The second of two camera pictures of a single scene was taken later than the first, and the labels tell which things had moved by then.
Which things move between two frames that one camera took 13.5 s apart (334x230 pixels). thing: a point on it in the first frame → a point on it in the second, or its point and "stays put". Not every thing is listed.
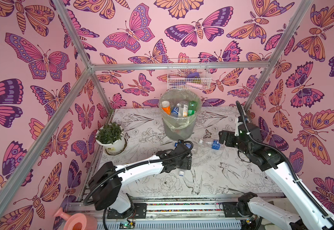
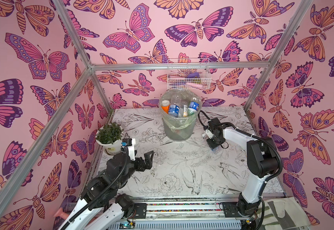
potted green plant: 111,136 stays put
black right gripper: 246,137 → 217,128
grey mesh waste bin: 180,128 stays put
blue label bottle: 188,144 → 193,107
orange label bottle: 165,106 stays put
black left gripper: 187,164 → 147,165
